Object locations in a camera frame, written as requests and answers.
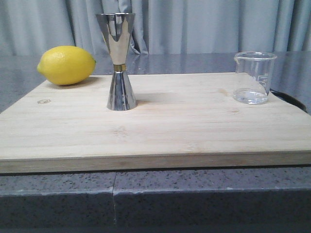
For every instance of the grey curtain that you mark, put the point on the grey curtain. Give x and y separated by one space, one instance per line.
30 27

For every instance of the clear glass beaker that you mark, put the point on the clear glass beaker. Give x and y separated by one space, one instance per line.
254 71

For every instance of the yellow lemon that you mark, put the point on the yellow lemon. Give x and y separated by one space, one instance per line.
66 65

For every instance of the steel double jigger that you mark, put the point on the steel double jigger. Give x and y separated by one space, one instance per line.
116 30

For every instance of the black round object behind board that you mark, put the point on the black round object behind board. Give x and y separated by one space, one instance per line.
289 99

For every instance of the light wooden cutting board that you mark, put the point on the light wooden cutting board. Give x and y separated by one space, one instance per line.
181 120

